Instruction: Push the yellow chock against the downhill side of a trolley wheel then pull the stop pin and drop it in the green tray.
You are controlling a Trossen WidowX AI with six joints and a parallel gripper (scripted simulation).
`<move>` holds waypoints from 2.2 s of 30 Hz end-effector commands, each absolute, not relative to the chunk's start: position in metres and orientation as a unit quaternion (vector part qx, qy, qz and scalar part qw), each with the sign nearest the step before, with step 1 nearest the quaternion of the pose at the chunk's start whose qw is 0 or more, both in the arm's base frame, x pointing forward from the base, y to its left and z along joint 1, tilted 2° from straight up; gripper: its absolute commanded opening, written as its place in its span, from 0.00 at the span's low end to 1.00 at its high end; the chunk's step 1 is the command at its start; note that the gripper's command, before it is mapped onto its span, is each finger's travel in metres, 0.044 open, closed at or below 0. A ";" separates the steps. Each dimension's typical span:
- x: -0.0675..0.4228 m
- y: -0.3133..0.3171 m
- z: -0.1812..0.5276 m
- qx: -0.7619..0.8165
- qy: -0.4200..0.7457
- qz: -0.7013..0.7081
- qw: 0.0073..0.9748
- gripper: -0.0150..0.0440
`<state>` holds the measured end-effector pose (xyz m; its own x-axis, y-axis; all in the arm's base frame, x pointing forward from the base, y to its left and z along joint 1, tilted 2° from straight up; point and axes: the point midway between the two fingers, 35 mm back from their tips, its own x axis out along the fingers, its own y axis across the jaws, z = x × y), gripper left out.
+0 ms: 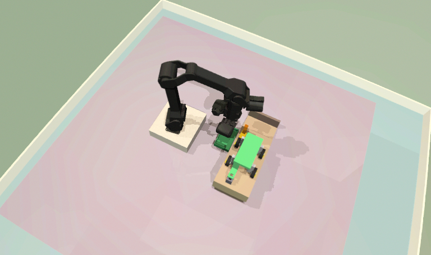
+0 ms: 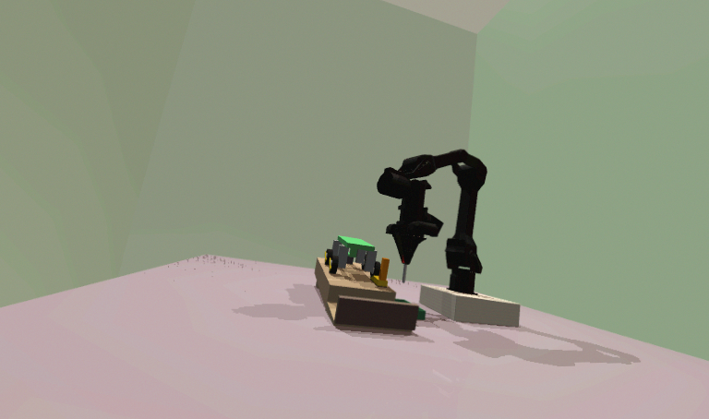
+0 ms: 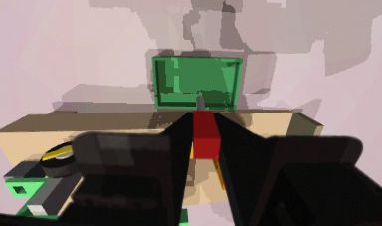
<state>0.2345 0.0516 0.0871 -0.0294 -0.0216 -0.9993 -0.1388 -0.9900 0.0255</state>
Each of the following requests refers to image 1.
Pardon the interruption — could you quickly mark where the yellow wheel chock with orange handle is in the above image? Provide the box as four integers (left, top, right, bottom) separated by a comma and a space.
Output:
239, 124, 248, 138

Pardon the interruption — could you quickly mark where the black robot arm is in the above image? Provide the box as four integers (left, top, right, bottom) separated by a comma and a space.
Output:
158, 60, 264, 134

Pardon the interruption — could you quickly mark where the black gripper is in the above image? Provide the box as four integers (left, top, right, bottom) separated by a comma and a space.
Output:
216, 107, 242, 138

